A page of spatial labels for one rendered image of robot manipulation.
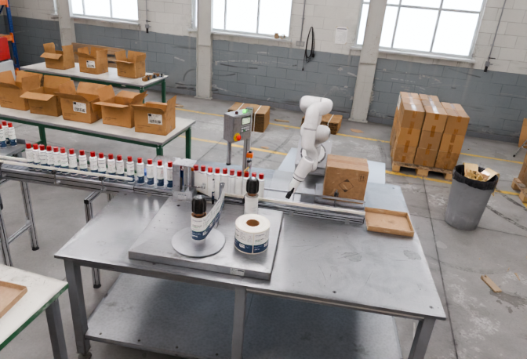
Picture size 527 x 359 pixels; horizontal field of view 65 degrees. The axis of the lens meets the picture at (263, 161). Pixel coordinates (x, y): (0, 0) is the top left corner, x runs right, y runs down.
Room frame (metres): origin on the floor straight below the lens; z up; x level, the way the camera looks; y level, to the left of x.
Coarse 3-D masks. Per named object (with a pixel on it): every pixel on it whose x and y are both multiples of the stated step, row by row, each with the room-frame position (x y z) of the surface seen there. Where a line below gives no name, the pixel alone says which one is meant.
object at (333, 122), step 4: (304, 116) 6.96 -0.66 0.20; (324, 116) 7.05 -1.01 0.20; (328, 116) 7.07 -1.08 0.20; (332, 116) 7.08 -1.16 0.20; (336, 116) 7.10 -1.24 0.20; (340, 116) 7.11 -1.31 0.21; (324, 120) 6.80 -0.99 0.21; (328, 120) 6.83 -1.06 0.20; (332, 120) 6.85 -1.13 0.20; (336, 120) 6.87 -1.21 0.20; (340, 120) 6.96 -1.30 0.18; (320, 124) 6.75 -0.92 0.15; (324, 124) 6.73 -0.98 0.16; (328, 124) 6.70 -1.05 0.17; (332, 124) 6.69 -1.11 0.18; (336, 124) 6.66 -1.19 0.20; (340, 124) 7.14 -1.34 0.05; (332, 128) 6.68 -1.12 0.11; (336, 128) 6.66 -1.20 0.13; (332, 132) 6.69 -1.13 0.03; (336, 132) 6.74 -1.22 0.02
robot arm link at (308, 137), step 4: (304, 128) 2.58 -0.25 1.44; (304, 132) 2.56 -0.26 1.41; (308, 132) 2.55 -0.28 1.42; (312, 132) 2.55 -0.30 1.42; (304, 136) 2.55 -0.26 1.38; (308, 136) 2.54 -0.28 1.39; (312, 136) 2.55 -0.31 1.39; (304, 140) 2.55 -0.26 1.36; (308, 140) 2.54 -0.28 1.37; (312, 140) 2.55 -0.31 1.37; (304, 144) 2.54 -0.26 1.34; (308, 144) 2.53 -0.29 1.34; (312, 144) 2.54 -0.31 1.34; (304, 148) 2.54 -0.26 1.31; (308, 148) 2.53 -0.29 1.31; (312, 148) 2.55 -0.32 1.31; (308, 152) 2.60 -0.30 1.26; (312, 152) 2.57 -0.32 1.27; (316, 152) 2.58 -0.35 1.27; (308, 156) 2.62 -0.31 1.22; (312, 156) 2.60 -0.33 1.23; (316, 156) 2.58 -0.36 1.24; (316, 160) 2.58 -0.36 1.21; (316, 164) 2.58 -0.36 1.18; (316, 168) 2.58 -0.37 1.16
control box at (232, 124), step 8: (232, 112) 2.67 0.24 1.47; (240, 112) 2.69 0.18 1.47; (248, 112) 2.70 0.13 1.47; (224, 120) 2.64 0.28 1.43; (232, 120) 2.59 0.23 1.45; (240, 120) 2.63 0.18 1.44; (224, 128) 2.64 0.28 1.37; (232, 128) 2.59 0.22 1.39; (240, 128) 2.63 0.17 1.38; (224, 136) 2.64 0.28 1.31; (232, 136) 2.59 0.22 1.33; (248, 136) 2.69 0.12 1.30
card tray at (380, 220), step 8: (368, 208) 2.61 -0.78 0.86; (368, 216) 2.53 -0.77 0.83; (376, 216) 2.54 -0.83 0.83; (384, 216) 2.55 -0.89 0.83; (392, 216) 2.56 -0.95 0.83; (400, 216) 2.57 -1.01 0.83; (408, 216) 2.53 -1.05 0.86; (368, 224) 2.43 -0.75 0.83; (376, 224) 2.44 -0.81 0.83; (384, 224) 2.44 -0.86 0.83; (392, 224) 2.45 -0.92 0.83; (400, 224) 2.46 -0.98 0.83; (408, 224) 2.47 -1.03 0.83; (384, 232) 2.34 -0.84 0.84; (392, 232) 2.33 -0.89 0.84; (400, 232) 2.33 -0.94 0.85; (408, 232) 2.32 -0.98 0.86
